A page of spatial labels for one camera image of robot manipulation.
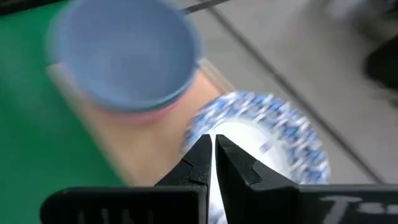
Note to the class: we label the green table mat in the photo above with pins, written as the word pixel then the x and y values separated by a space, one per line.
pixel 31 124

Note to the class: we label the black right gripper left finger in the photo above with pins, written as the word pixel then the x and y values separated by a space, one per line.
pixel 140 205

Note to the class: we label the black aluminium table frame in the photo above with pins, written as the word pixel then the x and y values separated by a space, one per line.
pixel 18 6

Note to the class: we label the wooden shelf with black frame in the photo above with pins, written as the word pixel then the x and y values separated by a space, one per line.
pixel 140 149

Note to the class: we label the blue patterned paper bowl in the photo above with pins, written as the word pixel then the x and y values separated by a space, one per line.
pixel 280 124

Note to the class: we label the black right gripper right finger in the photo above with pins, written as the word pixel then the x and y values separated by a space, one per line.
pixel 264 202

